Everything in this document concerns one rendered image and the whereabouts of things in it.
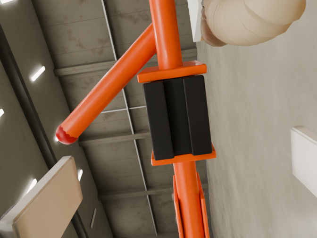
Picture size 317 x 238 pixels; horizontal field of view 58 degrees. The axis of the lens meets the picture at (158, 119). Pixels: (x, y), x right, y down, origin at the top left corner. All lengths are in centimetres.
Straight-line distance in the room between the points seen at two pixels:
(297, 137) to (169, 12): 14
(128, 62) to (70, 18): 1256
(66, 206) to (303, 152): 13
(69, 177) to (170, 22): 15
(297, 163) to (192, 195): 13
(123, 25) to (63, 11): 243
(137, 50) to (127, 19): 1215
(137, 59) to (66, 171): 14
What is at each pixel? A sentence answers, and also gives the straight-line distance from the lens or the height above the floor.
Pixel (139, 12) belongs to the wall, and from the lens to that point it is 1234.
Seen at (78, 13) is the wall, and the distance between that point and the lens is 1271.
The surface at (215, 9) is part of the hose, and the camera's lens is 25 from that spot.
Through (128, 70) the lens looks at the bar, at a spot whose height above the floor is 127.
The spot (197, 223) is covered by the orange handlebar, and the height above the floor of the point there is 123.
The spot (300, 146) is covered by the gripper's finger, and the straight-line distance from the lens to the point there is 17.
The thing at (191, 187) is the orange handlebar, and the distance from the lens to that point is 28.
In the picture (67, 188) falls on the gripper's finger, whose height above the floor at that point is 130.
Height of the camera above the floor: 123
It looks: 4 degrees up
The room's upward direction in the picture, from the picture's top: 98 degrees counter-clockwise
